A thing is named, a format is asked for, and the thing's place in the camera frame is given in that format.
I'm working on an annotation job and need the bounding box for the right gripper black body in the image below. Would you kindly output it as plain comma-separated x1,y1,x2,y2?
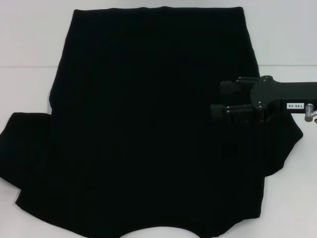
249,75,317,122

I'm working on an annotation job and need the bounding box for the black t-shirt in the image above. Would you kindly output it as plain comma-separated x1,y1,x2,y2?
0,6,304,238

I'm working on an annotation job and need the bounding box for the right gripper cable with plug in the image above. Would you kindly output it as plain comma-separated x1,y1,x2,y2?
304,102,317,124

